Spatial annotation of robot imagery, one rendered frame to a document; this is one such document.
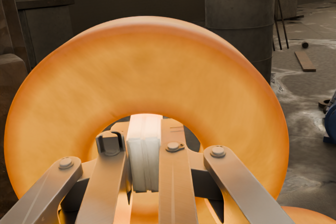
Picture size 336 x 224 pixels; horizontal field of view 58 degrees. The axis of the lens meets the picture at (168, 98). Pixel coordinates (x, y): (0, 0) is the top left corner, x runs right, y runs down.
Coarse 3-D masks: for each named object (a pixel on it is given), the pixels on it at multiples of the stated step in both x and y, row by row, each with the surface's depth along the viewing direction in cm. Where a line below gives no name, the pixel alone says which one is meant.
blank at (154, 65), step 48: (96, 48) 14; (144, 48) 14; (192, 48) 14; (48, 96) 15; (96, 96) 15; (144, 96) 15; (192, 96) 15; (240, 96) 15; (48, 144) 16; (240, 144) 16; (288, 144) 16; (144, 192) 19
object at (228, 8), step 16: (208, 0) 250; (224, 0) 237; (240, 0) 232; (256, 0) 233; (272, 0) 243; (208, 16) 255; (224, 16) 241; (240, 16) 237; (256, 16) 237; (272, 16) 249; (224, 32) 245; (240, 32) 241; (256, 32) 242; (272, 32) 256; (240, 48) 245; (256, 48) 246; (256, 64) 251
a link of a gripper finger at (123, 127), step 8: (112, 128) 16; (120, 128) 16; (128, 160) 13; (88, 168) 13; (128, 168) 13; (80, 176) 12; (88, 176) 12; (128, 176) 13; (80, 184) 12; (128, 184) 13; (72, 192) 12; (80, 192) 12; (64, 200) 12; (72, 200) 12; (80, 200) 12; (64, 208) 13; (72, 208) 12
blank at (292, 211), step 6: (288, 210) 20; (294, 210) 20; (300, 210) 21; (306, 210) 21; (312, 210) 21; (294, 216) 20; (300, 216) 20; (306, 216) 20; (312, 216) 20; (318, 216) 20; (324, 216) 21; (300, 222) 19; (306, 222) 19; (312, 222) 20; (318, 222) 20; (324, 222) 20; (330, 222) 20
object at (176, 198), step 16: (176, 144) 13; (160, 160) 12; (176, 160) 12; (160, 176) 11; (176, 176) 11; (160, 192) 10; (176, 192) 10; (192, 192) 10; (160, 208) 10; (176, 208) 10; (192, 208) 10
